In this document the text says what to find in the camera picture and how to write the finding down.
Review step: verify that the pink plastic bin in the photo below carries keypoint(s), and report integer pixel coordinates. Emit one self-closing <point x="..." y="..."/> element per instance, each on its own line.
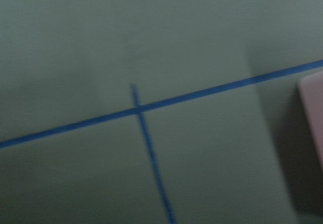
<point x="310" y="89"/>

